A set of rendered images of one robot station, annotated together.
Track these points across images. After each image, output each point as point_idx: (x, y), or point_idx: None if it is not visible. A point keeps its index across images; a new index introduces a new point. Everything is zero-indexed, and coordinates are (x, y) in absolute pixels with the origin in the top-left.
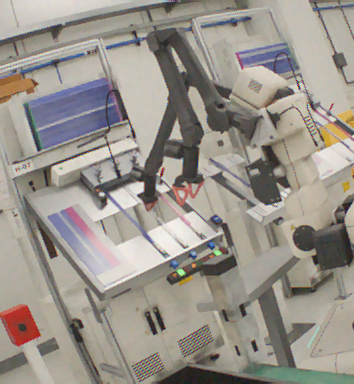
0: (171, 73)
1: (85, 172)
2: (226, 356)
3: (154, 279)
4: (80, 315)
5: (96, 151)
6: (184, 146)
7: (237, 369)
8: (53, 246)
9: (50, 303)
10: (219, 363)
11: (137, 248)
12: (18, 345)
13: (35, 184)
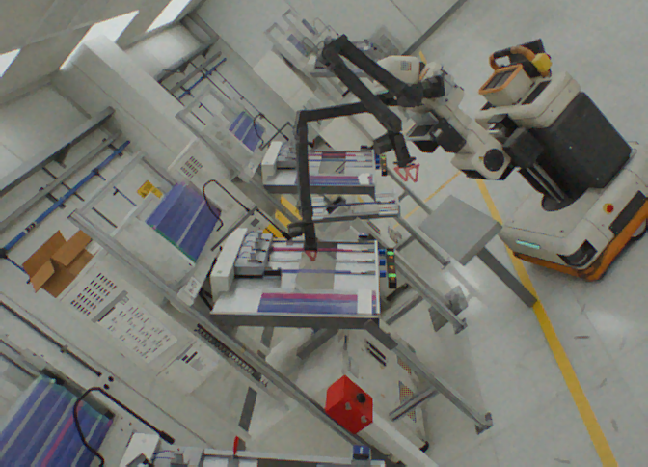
0: (356, 78)
1: (239, 264)
2: (425, 357)
3: None
4: None
5: (225, 247)
6: (391, 136)
7: (458, 347)
8: None
9: (275, 424)
10: (431, 364)
11: (347, 282)
12: (372, 421)
13: None
